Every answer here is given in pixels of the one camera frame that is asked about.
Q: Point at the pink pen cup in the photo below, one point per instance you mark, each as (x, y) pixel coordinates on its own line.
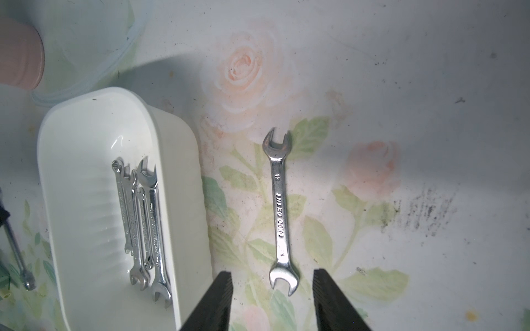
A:
(22, 55)

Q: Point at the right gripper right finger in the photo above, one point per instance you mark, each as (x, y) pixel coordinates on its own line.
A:
(333, 310)

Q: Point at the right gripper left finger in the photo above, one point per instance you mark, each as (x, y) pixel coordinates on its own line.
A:
(213, 310)

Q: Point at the silver wrench in box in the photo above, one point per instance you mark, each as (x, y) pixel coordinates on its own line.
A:
(138, 274)
(117, 167)

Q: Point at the large silver open-end wrench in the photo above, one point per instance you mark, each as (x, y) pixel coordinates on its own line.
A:
(149, 181)

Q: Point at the clear plastic lid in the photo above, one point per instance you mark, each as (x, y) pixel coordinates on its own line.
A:
(84, 41)

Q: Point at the small silver wrench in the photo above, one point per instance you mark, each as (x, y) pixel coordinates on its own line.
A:
(27, 278)

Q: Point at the white storage box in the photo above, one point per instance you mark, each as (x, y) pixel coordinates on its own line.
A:
(78, 141)

